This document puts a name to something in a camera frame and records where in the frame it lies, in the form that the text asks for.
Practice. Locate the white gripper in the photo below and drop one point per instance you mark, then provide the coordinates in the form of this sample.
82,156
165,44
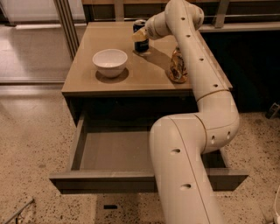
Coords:
150,29

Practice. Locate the blue pepsi can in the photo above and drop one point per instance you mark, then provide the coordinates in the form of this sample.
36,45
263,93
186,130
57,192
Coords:
141,46

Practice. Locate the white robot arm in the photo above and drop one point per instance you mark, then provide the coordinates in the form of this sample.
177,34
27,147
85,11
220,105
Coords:
177,141

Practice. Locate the orange crumpled soda can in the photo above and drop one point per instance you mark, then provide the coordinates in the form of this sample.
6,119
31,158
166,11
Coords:
177,72

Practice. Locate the open grey top drawer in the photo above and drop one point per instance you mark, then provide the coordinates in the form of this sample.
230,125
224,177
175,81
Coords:
113,156

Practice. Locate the white ceramic bowl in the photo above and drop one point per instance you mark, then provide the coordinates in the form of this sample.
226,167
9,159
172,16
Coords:
110,62

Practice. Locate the dark object on floor right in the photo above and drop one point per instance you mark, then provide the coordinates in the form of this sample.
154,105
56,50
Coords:
273,110

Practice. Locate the small black floor object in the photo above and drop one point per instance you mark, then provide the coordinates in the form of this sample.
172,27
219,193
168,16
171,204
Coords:
110,207

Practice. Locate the metal rod on floor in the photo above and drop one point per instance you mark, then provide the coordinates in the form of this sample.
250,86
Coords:
15,215

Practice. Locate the metal railing frame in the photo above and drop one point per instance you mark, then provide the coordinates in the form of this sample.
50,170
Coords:
220,15

